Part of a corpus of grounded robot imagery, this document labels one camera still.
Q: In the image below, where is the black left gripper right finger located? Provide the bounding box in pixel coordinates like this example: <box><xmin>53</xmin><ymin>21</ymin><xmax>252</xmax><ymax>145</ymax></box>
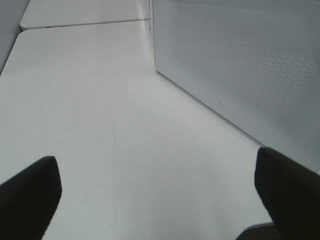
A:
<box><xmin>238</xmin><ymin>147</ymin><xmax>320</xmax><ymax>240</ymax></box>

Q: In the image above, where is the white microwave door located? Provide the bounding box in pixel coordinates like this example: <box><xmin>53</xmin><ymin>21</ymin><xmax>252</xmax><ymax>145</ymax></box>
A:
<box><xmin>152</xmin><ymin>0</ymin><xmax>320</xmax><ymax>171</ymax></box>

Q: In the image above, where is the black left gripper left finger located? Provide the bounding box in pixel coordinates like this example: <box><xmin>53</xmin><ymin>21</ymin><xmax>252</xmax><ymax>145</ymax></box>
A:
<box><xmin>0</xmin><ymin>156</ymin><xmax>62</xmax><ymax>240</ymax></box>

